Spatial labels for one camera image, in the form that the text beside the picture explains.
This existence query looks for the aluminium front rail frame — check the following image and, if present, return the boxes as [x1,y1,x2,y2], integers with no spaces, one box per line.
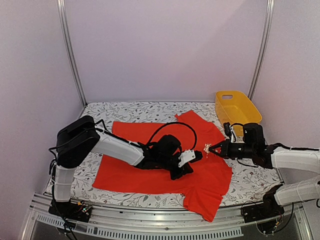
[19,193,315,240]

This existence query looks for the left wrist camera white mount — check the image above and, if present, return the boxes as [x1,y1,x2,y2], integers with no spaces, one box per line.
[178,149,203,168]

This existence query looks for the aluminium corner post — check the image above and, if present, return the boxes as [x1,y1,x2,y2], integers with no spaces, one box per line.
[56,0,88,108]
[247,0,275,101]

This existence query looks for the red t-shirt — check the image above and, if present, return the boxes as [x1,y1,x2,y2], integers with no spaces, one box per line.
[92,110,233,222]

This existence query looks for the right aluminium corner post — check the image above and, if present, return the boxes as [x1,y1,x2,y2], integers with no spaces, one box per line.
[247,0,275,101]

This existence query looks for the floral patterned table mat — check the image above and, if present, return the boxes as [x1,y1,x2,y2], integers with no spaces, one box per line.
[70,101,281,209]

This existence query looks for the left aluminium corner post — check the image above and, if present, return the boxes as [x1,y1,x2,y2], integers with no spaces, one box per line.
[56,0,88,108]

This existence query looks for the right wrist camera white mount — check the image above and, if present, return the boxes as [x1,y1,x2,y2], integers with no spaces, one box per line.
[223,122,237,143]

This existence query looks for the yellow plastic basket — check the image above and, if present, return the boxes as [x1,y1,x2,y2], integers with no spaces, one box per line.
[215,90,263,125]

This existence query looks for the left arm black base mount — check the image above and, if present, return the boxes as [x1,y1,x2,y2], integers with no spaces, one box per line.
[48,200,93,223]

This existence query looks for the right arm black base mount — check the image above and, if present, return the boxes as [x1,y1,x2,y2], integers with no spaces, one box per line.
[240,196,285,223]

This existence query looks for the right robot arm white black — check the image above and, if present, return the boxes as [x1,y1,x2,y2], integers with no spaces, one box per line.
[207,122,320,218]

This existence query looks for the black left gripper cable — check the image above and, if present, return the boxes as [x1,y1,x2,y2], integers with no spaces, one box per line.
[147,121,198,152]

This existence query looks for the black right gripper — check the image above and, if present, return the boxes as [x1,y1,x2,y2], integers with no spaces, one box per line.
[209,139,256,161]

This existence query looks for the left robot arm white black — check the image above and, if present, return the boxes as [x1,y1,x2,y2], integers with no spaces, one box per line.
[49,115,197,217]

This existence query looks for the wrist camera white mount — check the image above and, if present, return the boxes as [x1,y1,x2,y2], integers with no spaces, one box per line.
[223,122,237,143]
[178,149,203,168]

